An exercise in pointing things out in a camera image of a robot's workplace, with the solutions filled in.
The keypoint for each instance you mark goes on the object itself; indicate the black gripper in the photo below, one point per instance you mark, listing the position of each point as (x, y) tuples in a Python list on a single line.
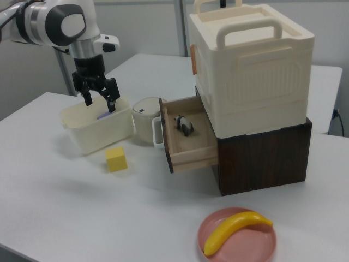
[(90, 68)]

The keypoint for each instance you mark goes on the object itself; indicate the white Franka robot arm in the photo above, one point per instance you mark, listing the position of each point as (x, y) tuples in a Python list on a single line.
[(54, 21)]

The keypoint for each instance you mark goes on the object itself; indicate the purple foam block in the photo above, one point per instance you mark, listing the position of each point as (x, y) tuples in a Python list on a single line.
[(103, 116)]

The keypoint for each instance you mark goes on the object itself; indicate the white square plastic bin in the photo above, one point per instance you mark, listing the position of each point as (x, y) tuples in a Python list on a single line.
[(101, 136)]

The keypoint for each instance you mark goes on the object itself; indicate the small beige lidded trash can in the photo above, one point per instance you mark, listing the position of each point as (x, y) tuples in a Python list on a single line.
[(141, 125)]

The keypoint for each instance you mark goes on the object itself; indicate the yellow foam block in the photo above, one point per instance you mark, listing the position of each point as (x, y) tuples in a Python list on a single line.
[(116, 161)]

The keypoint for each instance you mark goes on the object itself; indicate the toy panda figure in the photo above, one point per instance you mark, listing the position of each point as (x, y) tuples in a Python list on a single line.
[(185, 126)]

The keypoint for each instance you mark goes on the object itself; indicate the cream plastic storage box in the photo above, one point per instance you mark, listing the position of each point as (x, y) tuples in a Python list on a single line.
[(259, 82)]

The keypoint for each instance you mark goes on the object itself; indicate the dark wood cabinet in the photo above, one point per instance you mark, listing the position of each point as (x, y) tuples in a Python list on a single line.
[(259, 163)]

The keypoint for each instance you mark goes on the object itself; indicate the yellow toy banana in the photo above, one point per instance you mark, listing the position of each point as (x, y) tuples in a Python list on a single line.
[(231, 226)]

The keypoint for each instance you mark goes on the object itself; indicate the pink plate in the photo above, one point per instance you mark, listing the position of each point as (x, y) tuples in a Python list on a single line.
[(245, 245)]

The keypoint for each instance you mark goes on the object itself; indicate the black camera stand pole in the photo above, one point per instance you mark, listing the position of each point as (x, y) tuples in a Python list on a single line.
[(223, 3)]

